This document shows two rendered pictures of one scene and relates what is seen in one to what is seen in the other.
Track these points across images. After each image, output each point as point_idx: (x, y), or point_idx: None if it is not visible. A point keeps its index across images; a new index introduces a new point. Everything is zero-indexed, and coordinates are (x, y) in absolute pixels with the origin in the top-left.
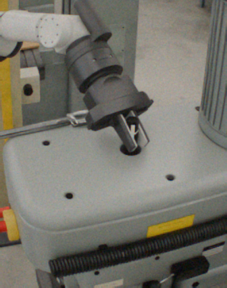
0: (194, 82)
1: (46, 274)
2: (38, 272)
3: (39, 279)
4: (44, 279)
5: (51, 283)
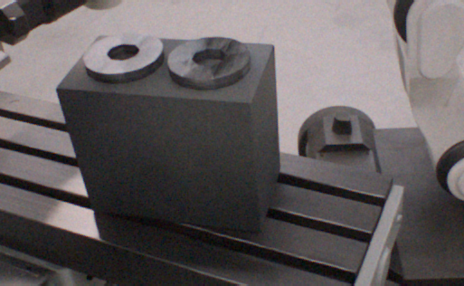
0: None
1: (358, 186)
2: (378, 176)
3: (351, 167)
4: (342, 176)
5: (318, 182)
